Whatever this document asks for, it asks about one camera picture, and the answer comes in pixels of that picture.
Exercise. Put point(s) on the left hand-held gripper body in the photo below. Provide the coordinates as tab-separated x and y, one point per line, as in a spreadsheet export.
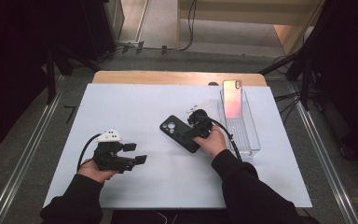
108	155

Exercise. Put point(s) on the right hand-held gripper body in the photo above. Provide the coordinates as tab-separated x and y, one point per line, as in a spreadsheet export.
200	123

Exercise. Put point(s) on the black phone case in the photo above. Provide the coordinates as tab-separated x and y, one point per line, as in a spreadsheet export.
175	132

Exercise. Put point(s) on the clear plastic tray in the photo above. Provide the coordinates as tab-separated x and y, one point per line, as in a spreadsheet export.
244	137

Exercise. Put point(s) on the person's left hand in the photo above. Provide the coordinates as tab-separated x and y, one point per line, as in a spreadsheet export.
94	173

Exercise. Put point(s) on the person's right hand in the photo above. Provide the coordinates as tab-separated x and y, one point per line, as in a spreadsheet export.
214	144

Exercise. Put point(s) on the black metal stand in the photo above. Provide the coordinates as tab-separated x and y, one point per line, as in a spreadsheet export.
304	81
51	81

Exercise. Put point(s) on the light wooden furniture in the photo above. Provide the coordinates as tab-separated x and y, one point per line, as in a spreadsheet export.
245	12

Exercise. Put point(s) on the dark cabinet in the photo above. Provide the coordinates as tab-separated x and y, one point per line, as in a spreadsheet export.
102	28

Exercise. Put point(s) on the black curtain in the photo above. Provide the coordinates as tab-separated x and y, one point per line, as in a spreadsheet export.
9	62
348	77

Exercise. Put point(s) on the metal floor rail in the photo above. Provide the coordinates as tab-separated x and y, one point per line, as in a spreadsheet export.
28	161
326	155

